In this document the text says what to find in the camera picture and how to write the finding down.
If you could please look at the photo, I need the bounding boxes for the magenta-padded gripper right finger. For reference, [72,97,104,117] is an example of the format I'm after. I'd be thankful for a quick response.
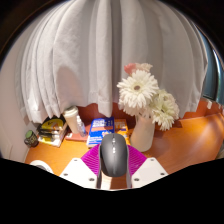
[125,144,169,189]

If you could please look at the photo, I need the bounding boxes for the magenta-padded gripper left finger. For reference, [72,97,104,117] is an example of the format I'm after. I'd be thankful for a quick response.
[59,143,103,190]

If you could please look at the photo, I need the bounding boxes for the dark grey computer mouse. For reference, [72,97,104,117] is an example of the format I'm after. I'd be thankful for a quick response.
[98,132,130,178]

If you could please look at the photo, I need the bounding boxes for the round white grey mouse pad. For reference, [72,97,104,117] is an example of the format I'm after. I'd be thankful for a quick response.
[29,159,54,174]

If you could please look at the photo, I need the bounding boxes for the thin red book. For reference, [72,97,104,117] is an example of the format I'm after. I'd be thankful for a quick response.
[64,131,89,142]

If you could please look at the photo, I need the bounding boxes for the white ceramic vase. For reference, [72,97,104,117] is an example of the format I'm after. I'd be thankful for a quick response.
[129,113,156,153]

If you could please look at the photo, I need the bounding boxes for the white yellow book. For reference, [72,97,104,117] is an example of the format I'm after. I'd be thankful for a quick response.
[37,133,66,148]

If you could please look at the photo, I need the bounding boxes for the clear hand sanitizer bottle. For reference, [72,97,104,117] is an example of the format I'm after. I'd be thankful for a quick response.
[75,114,88,138]

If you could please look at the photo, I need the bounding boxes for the dark spine book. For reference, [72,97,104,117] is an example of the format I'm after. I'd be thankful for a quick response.
[38,127,68,138]

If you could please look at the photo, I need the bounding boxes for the blue cover book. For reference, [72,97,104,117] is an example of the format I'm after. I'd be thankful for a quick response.
[86,116,116,149]

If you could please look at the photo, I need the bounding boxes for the white tumbler cup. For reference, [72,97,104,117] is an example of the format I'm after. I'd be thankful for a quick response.
[63,105,81,135]

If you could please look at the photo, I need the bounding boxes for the yellow black cover book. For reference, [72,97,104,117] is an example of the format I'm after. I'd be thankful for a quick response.
[39,117,68,132]

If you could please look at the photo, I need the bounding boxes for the green mug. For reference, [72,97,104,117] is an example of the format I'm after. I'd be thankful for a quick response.
[23,129,40,148]

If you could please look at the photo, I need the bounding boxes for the brown wooden desk backboard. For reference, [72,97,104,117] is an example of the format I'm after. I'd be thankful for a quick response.
[74,98,224,131]

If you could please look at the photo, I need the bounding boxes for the white flower bouquet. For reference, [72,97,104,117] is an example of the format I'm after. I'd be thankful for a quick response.
[116,62,181,132]

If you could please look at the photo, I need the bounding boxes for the glass window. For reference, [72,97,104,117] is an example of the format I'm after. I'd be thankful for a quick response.
[199,29,224,104]

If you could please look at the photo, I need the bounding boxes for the white curtain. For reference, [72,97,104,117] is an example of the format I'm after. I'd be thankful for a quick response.
[14,0,209,124]

